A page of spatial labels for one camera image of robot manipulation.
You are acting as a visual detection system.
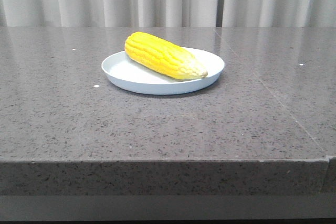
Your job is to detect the light blue round plate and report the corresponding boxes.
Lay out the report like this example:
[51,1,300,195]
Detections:
[101,47,225,95]

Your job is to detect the yellow corn cob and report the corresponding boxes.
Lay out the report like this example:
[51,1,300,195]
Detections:
[124,31,208,80]

